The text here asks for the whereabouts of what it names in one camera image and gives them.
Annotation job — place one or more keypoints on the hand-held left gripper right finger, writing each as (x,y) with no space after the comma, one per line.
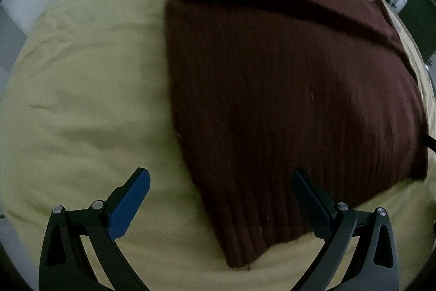
(311,204)

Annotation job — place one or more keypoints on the dark chair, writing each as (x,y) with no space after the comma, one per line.
(419,25)

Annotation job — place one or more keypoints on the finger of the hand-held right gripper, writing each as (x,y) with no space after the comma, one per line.
(431,142)

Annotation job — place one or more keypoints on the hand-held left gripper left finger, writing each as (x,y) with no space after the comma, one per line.
(131,200)

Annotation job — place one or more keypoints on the brown knitted sweater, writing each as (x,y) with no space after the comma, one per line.
(289,90)

